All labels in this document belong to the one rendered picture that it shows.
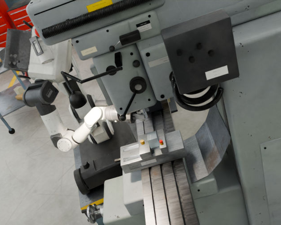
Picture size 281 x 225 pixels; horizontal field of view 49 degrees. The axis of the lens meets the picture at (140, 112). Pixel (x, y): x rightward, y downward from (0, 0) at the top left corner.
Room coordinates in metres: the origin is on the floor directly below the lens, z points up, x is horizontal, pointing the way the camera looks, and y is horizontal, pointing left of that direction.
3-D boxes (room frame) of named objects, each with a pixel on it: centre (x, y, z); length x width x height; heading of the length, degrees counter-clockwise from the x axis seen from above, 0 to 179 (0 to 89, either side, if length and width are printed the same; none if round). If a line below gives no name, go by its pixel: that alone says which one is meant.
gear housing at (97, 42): (1.22, -0.04, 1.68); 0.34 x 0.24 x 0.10; 81
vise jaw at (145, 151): (1.27, 0.05, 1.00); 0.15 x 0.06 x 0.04; 170
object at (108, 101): (1.25, 0.11, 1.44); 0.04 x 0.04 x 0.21; 81
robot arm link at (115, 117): (1.28, 0.07, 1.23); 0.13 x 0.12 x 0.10; 146
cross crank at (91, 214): (1.31, 0.49, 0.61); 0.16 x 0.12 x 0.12; 81
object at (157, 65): (1.20, -0.20, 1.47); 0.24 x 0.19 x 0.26; 171
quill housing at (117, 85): (1.23, -0.01, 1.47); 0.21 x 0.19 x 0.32; 171
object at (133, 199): (1.23, 0.00, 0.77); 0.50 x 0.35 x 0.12; 81
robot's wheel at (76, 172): (1.74, 0.61, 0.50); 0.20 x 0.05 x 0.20; 2
